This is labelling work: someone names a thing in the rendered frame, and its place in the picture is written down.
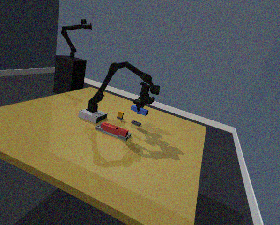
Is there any red tapered block with square sockets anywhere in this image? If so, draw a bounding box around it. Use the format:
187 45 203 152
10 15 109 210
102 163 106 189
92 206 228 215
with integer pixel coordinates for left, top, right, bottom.
101 122 129 137

